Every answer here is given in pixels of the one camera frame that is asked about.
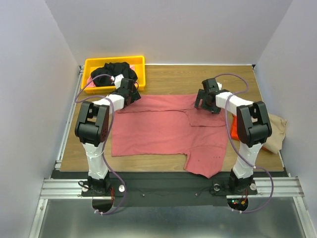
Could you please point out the yellow plastic bin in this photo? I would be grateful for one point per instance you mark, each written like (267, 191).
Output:
(138, 63)

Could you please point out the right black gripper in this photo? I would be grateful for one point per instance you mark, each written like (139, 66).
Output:
(201, 99)

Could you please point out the folded orange t shirt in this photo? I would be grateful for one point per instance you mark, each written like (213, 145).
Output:
(234, 129)

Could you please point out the light pink t shirt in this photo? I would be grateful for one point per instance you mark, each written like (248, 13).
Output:
(90, 83)

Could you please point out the black t shirt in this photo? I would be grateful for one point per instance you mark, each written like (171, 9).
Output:
(111, 72)

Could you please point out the pink red t shirt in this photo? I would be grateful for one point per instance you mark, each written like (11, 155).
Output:
(168, 125)

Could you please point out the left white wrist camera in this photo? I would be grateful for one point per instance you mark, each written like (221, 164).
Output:
(116, 80)

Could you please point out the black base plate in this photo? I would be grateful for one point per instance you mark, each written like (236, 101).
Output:
(156, 190)

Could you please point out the folded beige t shirt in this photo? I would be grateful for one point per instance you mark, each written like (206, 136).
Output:
(279, 126)

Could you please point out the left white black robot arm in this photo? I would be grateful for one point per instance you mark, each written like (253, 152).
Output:
(93, 128)

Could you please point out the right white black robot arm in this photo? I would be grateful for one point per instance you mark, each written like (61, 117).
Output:
(241, 175)

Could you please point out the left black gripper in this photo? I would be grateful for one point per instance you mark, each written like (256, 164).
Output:
(134, 95)

